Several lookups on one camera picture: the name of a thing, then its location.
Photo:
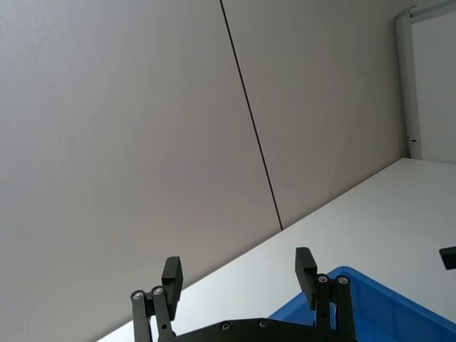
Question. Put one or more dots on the white door frame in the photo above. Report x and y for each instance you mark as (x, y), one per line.
(406, 75)

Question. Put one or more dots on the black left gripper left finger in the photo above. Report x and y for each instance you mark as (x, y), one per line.
(167, 295)

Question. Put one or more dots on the blue plastic bin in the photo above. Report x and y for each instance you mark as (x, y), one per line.
(374, 313)

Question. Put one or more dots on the small black floor object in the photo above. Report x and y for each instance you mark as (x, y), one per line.
(449, 257)

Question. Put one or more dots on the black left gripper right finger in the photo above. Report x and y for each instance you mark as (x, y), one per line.
(322, 299)

